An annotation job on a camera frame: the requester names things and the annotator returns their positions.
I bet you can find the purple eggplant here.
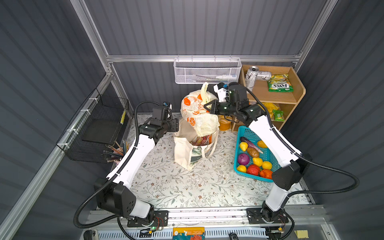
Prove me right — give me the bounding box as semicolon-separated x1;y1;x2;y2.
240;137;264;154

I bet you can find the yellow pear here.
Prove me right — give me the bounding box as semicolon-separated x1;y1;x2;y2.
239;142;249;152

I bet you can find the round sugared bread loaf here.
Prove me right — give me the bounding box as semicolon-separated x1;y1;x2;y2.
219;115;233;132

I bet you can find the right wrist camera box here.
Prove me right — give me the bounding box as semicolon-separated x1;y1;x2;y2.
213;83;228;103

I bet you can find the orange pumpkin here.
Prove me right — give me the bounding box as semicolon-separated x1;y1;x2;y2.
260;169;273;180

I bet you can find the red tomato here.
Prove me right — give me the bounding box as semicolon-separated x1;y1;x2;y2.
246;165;260;176

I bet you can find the yellow fruit bottom left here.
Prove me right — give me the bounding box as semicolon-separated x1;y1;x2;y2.
237;165;247;173

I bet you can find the brown potato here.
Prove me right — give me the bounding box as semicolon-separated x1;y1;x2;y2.
247;147;260;158

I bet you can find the green candy bag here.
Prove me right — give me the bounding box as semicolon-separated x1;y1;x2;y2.
267;74;294;93

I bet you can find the yellow fruit centre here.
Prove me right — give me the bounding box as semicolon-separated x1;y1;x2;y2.
262;161;273;170

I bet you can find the teal orange card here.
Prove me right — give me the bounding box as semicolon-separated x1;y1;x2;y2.
173;227;205;240

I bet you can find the yellow fruit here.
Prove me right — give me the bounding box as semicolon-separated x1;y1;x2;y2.
262;161;273;170
237;165;247;173

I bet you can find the wooden shelf unit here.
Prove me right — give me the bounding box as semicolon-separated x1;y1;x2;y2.
230;64;307;133

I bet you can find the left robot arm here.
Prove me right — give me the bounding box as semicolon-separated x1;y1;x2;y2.
94;102;179;223

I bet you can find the canvas tote bag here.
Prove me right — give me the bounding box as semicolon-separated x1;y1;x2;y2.
174;119;219;171

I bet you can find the yellow corn piece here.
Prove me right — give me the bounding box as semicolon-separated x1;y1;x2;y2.
257;140;268;149

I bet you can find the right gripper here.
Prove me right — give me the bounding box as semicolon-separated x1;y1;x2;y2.
203;99;238;118

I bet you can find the toothpaste tube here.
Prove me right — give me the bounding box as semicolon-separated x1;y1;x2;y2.
215;75;238;82

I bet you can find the purple onion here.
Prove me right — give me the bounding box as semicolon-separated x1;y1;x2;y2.
237;153;250;166

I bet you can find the orange candy bag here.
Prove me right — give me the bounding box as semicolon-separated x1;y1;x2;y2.
191;135;212;146

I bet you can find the white wire wall basket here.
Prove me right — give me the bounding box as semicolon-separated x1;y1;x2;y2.
173;58;242;85

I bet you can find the black wire wall basket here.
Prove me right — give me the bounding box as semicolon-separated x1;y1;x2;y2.
57;90;132;164

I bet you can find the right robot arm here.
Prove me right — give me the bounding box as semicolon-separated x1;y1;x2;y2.
204;83;307;223

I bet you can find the yellow lemon top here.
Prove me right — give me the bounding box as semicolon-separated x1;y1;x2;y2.
253;158;264;167

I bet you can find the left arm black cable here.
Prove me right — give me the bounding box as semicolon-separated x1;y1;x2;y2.
73;101;163;240

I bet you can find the pink pencil cup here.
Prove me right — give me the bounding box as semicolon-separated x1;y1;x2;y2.
102;140;130;167

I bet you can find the yellow snack packet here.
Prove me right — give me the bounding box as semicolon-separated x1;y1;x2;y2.
263;103;280;118

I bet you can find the lying white can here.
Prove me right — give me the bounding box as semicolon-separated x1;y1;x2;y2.
256;71;272;81

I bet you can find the tall white energy can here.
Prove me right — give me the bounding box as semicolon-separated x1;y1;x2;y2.
245;66;259;91

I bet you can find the small green packet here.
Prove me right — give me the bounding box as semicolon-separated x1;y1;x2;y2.
273;110;285;122

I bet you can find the yellow plastic grocery bag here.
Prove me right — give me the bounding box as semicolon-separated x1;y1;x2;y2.
181;83;220;137

